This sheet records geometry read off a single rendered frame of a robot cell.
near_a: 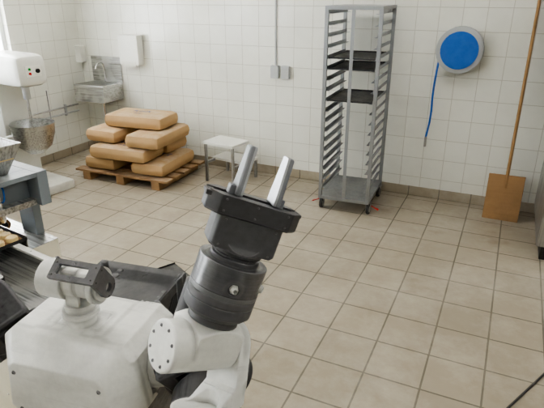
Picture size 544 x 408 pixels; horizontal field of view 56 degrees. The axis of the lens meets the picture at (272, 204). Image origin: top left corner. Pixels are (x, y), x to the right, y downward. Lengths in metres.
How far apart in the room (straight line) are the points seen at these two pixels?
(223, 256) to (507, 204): 4.53
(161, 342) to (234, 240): 0.15
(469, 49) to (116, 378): 4.39
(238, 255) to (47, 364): 0.45
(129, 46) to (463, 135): 3.82
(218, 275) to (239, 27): 5.18
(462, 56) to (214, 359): 4.44
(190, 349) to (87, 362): 0.31
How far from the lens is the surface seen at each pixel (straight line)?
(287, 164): 0.61
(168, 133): 5.53
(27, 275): 2.33
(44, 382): 0.97
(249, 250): 0.61
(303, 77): 5.44
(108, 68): 6.80
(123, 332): 0.92
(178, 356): 0.62
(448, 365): 3.12
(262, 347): 3.08
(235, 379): 0.69
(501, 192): 5.02
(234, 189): 0.60
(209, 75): 5.96
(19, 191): 2.55
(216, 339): 0.64
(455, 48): 4.91
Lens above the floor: 1.90
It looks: 22 degrees down
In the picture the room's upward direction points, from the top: straight up
